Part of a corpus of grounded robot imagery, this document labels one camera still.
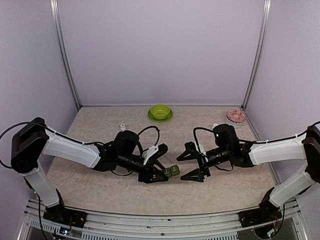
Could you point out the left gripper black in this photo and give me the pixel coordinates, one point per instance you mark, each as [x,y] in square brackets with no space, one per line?
[149,171]

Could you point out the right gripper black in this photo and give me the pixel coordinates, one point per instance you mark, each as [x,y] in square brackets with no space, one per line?
[203,164]

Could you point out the green weekly pill organizer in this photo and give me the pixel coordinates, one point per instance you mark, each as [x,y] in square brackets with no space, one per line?
[172,171]

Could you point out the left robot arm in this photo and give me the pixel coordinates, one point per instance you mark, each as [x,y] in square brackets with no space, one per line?
[125,151]

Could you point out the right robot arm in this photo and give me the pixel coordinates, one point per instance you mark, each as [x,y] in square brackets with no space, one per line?
[247,154]

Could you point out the green bowl with saucer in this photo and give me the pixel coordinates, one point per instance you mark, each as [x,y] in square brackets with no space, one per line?
[160,113]

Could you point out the red patterned ceramic bowl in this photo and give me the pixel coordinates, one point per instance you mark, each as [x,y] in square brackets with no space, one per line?
[235,118]

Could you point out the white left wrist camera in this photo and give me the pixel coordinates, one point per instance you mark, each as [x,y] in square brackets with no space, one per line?
[154,152]

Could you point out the right aluminium frame post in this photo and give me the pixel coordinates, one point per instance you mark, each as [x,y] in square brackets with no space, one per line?
[258,53]

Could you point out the aluminium frame post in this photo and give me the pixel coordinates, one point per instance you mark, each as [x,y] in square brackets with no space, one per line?
[63,53]
[258,53]

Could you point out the left aluminium frame post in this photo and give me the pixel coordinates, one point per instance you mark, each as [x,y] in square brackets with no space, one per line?
[63,53]

